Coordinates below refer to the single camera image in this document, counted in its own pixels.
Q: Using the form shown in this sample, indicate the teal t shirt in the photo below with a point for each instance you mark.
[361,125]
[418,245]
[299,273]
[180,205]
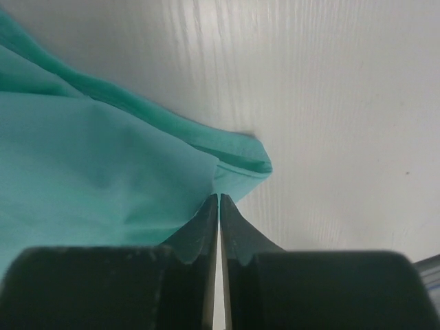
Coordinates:
[86,162]

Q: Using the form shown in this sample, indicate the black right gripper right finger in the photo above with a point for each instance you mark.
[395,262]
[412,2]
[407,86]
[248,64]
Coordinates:
[267,287]

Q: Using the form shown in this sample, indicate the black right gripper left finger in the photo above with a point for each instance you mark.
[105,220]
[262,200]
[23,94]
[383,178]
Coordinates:
[166,286]

